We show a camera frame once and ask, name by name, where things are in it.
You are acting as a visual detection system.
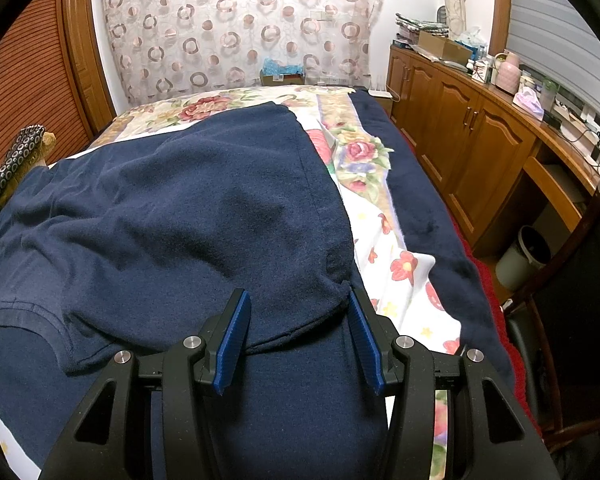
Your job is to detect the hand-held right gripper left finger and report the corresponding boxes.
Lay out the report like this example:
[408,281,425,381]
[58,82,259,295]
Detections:
[40,287,253,480]

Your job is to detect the navy printed t-shirt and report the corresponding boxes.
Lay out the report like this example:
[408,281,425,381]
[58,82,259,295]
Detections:
[0,101,396,480]

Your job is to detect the dark wooden chair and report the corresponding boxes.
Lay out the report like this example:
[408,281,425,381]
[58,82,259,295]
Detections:
[502,176,600,456]

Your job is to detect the wooden sideboard cabinet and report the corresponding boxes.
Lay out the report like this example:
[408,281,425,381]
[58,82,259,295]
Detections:
[386,44,600,261]

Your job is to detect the open brown cardboard box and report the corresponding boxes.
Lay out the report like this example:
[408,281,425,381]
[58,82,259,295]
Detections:
[417,30,473,65]

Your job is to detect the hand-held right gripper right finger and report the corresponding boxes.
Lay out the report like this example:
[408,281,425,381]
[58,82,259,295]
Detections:
[346,290,561,480]

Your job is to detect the clear plastic bag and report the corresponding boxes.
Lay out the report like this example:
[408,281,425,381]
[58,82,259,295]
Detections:
[455,27,483,48]

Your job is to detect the pink thermos jug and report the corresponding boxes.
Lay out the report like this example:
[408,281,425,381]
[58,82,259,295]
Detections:
[495,51,522,95]

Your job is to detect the wooden window frame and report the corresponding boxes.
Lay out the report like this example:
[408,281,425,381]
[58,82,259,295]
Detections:
[490,0,513,56]

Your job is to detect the white power strip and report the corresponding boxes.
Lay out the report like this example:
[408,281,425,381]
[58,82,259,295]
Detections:
[555,100,600,161]

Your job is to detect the grey window roller blind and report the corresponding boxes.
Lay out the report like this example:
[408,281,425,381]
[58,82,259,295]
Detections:
[509,0,600,131]

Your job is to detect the stack of folded cloths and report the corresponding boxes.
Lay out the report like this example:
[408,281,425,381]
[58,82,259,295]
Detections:
[395,11,451,36]

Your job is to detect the cardboard box with blue cloth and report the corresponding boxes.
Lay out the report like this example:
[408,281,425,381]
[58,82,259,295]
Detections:
[259,56,306,87]

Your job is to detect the rose floral blanket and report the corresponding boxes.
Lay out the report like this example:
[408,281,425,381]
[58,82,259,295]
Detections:
[45,85,396,211]

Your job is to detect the navy bed blanket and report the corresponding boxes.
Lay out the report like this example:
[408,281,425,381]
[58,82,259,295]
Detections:
[352,89,513,391]

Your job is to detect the green-capped clear bottle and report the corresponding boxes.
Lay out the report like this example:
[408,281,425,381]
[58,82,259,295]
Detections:
[540,79,558,111]

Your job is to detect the pink tissue pack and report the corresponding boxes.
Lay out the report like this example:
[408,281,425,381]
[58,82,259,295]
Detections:
[512,86,545,120]

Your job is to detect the white wastebasket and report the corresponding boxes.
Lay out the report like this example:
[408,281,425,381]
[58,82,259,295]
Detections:
[495,225,552,291]

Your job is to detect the dark ring-patterned pillow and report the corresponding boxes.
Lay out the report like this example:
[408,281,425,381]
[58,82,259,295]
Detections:
[0,124,47,231]

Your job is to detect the white strawberry flower quilt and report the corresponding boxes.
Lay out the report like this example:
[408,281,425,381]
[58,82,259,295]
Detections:
[0,110,463,480]

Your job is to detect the brown louvered wooden wardrobe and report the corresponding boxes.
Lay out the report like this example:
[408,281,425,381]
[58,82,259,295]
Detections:
[0,0,116,191]

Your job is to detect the sheer circle-patterned curtain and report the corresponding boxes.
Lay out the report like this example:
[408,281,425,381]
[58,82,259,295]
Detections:
[102,0,388,106]

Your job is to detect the white router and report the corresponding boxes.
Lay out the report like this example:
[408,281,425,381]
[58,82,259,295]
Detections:
[367,74,396,100]

